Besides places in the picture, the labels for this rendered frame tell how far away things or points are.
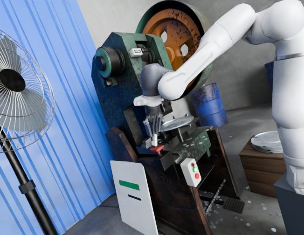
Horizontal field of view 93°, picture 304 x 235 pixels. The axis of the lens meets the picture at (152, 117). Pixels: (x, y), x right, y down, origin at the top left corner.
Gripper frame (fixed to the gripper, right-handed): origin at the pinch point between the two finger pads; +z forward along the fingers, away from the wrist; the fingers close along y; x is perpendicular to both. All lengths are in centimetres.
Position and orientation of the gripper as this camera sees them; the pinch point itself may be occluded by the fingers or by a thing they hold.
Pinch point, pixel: (154, 139)
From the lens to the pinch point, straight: 78.8
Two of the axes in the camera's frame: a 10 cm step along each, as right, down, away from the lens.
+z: 0.5, 9.1, 4.2
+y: 6.7, -3.4, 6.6
